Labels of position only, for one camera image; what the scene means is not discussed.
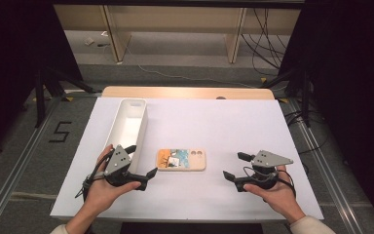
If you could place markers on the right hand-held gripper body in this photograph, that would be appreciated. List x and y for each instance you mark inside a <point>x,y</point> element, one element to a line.
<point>266,160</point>

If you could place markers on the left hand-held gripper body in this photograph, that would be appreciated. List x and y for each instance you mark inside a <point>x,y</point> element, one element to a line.
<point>118,160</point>

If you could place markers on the white oblong storage box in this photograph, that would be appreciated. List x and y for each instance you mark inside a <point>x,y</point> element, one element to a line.
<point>126,128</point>

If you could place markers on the beige printed phone case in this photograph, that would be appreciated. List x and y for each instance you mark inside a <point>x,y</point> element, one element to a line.
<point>181,160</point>

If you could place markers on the person's left hand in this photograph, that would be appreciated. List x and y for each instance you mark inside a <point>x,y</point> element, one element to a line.
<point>102,193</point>

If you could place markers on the person's right hand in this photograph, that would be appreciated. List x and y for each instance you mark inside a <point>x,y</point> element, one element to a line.
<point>279,196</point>

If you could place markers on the white table sheet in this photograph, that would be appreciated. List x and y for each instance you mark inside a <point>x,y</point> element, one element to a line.
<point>207,130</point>

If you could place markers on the yellow tape piece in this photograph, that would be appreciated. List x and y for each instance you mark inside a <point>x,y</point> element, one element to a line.
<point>283,100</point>
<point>263,79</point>
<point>68,98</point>

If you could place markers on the black stand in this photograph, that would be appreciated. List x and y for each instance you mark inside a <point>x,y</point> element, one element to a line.
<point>305,94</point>
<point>40,94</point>

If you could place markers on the light wooden table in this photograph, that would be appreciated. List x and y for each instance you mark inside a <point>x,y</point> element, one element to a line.
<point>181,92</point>

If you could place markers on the black pen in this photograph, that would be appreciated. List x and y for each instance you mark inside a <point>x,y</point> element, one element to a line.
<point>103,44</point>

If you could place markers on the small white floor scrap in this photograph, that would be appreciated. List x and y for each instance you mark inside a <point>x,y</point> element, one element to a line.
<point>88,41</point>

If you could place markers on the black curtain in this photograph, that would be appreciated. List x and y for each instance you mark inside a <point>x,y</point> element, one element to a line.
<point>354,81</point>
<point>13,65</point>

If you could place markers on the white paper slip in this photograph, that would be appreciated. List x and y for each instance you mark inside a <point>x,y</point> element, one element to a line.
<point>104,33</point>

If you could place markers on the beige office desk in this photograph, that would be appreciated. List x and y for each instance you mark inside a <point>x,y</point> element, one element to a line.
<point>175,19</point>

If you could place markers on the aluminium floor rail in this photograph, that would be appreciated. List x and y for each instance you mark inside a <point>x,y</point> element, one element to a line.
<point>324,169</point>
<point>16,169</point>

